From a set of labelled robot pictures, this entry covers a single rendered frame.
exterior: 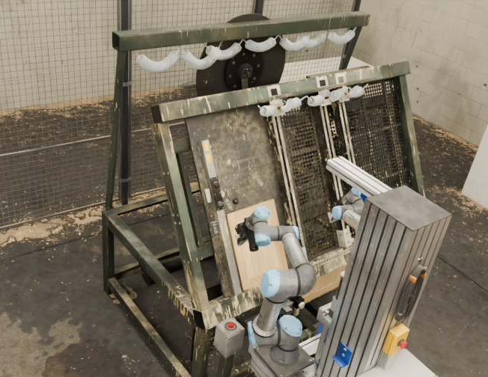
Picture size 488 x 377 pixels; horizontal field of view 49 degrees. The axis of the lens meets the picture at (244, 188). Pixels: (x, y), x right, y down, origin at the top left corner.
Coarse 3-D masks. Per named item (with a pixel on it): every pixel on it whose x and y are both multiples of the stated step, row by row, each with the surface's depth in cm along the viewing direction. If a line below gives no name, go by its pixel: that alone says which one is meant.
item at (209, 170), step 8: (200, 144) 313; (208, 144) 314; (208, 152) 314; (208, 168) 314; (208, 176) 314; (208, 184) 317; (216, 216) 318; (224, 216) 319; (224, 224) 319; (224, 232) 319; (224, 240) 319; (224, 248) 320; (224, 256) 323; (232, 256) 322; (232, 264) 322; (232, 272) 322; (232, 280) 322; (232, 288) 324; (240, 288) 326
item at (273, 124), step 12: (288, 108) 327; (276, 120) 340; (276, 132) 340; (276, 144) 341; (276, 156) 344; (276, 168) 346; (288, 168) 345; (288, 180) 346; (288, 192) 345; (288, 204) 346; (288, 216) 349; (300, 228) 350; (300, 240) 351
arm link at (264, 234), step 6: (258, 222) 264; (264, 222) 264; (258, 228) 262; (264, 228) 262; (270, 228) 263; (276, 228) 263; (258, 234) 260; (264, 234) 260; (270, 234) 261; (276, 234) 262; (258, 240) 259; (264, 240) 259; (270, 240) 262; (276, 240) 264
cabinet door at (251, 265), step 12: (264, 204) 340; (228, 216) 324; (240, 216) 329; (276, 216) 345; (228, 228) 326; (240, 252) 329; (252, 252) 334; (264, 252) 340; (276, 252) 345; (240, 264) 328; (252, 264) 334; (264, 264) 340; (276, 264) 345; (240, 276) 328; (252, 276) 334
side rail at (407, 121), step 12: (396, 84) 418; (408, 96) 420; (408, 108) 420; (408, 120) 420; (408, 132) 421; (408, 144) 423; (408, 156) 426; (420, 168) 428; (420, 180) 428; (420, 192) 427
